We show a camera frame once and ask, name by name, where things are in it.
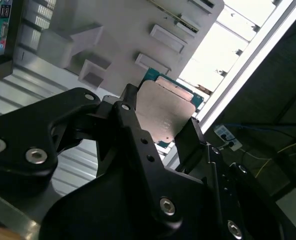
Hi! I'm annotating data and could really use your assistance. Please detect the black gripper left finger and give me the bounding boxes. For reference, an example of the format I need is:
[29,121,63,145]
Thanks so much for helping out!
[0,84,184,227]

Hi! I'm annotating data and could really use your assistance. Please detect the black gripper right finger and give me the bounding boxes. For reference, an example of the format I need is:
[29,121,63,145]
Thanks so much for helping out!
[175,117,285,240]

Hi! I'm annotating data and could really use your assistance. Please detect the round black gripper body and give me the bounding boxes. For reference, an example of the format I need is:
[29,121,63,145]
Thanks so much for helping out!
[39,159,225,240]

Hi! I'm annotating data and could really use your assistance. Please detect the silver CPU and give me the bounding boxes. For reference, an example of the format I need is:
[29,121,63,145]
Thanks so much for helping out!
[135,66,206,152]

